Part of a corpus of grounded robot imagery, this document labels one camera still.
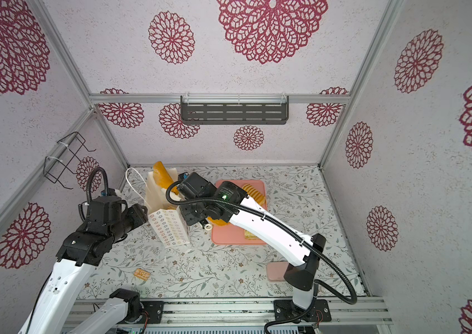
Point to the black mounting plate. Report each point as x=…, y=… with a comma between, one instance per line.
x=286, y=312
x=151, y=312

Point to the small cracker biscuit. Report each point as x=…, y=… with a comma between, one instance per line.
x=141, y=274

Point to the white paper bag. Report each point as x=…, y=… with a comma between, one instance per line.
x=164, y=218

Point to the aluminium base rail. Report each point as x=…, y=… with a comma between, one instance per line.
x=259, y=311

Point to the dark grey wall shelf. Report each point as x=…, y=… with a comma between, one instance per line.
x=238, y=111

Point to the cream sandwich bread slice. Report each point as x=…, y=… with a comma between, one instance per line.
x=249, y=236

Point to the orange oval bread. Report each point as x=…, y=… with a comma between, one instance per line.
x=218, y=222

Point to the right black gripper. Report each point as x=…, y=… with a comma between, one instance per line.
x=186, y=208

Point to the pink rectangular box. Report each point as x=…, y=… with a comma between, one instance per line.
x=275, y=271

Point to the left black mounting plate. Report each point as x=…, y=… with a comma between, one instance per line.
x=151, y=312

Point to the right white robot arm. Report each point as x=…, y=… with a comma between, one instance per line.
x=303, y=252

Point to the long baguette loaf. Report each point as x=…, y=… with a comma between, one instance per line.
x=161, y=176

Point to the black wire wall rack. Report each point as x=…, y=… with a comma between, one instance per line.
x=57, y=165

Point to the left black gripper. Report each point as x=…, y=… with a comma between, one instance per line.
x=137, y=214

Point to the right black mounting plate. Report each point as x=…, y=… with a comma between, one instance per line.
x=286, y=312

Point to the pink tray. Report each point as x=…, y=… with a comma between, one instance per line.
x=231, y=234

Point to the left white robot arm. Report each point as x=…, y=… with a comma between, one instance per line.
x=78, y=257

